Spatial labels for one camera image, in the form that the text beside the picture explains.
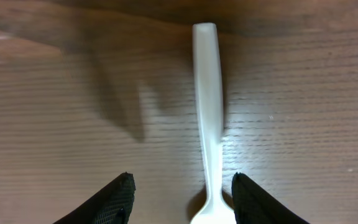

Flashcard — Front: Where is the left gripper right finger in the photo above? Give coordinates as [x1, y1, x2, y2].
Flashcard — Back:
[232, 172, 308, 224]

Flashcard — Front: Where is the white spoon cluster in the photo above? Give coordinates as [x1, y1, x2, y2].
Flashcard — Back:
[191, 22, 236, 224]

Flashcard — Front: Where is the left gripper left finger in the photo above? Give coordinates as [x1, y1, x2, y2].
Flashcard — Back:
[54, 172, 135, 224]

